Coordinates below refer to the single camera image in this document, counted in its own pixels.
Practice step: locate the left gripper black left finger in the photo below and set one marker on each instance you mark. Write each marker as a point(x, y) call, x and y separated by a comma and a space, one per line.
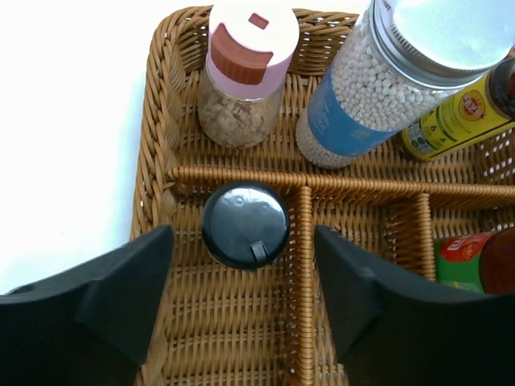
point(91, 324)

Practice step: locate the red green sauce bottle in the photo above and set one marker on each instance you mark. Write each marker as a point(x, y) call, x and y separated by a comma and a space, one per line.
point(481, 262)

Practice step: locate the silver cap blue label shaker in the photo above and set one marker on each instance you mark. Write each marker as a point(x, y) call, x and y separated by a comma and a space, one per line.
point(400, 60)

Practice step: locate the black cap pepper bottle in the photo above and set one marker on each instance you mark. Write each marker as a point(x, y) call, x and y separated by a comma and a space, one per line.
point(245, 225)

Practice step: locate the brown cap yellow oil bottle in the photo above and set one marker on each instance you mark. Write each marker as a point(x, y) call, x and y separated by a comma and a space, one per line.
point(479, 111)

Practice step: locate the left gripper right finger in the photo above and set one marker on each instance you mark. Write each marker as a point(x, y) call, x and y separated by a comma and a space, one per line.
point(390, 326)

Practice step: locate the brown wicker divided tray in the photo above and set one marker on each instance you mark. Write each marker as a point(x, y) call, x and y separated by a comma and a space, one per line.
point(222, 326)

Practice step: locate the pink cap spice jar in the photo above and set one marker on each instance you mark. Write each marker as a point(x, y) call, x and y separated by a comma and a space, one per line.
point(250, 47)

